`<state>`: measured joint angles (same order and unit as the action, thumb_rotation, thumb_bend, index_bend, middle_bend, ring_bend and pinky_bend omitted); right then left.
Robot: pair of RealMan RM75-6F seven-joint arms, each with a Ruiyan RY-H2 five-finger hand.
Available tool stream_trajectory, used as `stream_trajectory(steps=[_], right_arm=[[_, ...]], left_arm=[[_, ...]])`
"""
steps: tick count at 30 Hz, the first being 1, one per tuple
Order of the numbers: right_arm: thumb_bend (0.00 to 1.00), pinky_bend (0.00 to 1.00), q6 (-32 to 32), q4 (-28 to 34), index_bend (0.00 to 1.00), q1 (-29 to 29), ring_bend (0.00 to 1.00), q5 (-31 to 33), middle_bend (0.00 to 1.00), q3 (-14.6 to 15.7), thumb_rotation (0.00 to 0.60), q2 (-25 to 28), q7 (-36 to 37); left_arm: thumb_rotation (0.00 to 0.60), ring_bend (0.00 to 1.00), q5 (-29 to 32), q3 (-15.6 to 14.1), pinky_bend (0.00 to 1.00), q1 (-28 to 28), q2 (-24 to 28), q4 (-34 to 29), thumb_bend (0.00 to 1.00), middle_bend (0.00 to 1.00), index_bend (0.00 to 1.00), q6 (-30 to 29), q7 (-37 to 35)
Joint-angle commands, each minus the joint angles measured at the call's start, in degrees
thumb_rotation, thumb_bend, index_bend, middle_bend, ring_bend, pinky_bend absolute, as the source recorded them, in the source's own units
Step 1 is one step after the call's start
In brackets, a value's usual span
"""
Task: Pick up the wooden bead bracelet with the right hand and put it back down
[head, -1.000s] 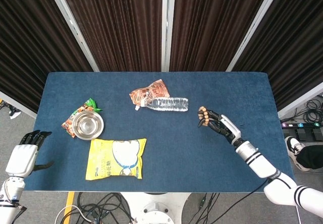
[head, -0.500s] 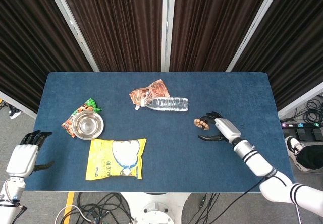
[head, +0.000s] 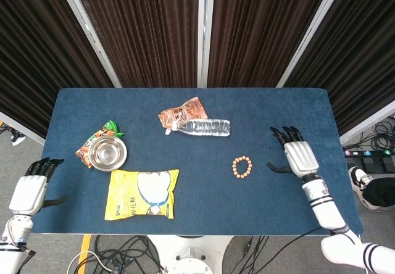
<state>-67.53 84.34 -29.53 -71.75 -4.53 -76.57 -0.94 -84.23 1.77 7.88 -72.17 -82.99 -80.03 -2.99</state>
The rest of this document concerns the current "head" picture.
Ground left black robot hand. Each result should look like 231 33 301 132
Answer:
8 158 67 216

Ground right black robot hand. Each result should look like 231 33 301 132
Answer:
267 126 320 178

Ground wooden bead bracelet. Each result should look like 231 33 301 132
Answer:
231 156 253 180

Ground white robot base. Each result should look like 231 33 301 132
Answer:
148 235 235 274

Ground small white shoe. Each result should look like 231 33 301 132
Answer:
11 133 27 147

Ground white black sneaker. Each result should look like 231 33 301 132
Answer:
348 166 385 210

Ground black trouser leg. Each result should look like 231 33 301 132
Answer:
362 177 395 207

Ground stainless steel bowl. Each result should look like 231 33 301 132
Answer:
88 136 128 172

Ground yellow marshmallow bag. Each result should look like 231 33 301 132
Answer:
104 168 180 222

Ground clear plastic water bottle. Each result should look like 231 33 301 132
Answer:
172 118 231 138

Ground green orange snack packet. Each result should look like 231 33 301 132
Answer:
75 119 127 169

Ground blue fabric table cover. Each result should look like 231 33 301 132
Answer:
26 88 364 236

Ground dark brown pleated curtain panel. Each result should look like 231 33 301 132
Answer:
70 0 200 88
207 0 336 88
283 0 395 136
0 0 114 139

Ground orange spouted drink pouch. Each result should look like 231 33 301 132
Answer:
158 96 207 135

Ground white screen frame rail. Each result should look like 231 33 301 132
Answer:
0 110 46 146
339 101 395 145

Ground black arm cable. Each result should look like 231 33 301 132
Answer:
262 226 333 274

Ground coiled black cables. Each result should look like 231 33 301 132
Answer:
370 120 395 151

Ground white floor cable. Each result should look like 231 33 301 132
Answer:
67 251 115 272

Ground black plug cable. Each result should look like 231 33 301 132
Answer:
231 235 269 274

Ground black floor cable bundle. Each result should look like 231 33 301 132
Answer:
69 235 164 274

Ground white screen frame post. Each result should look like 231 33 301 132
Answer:
276 0 343 88
197 0 216 89
55 0 123 88

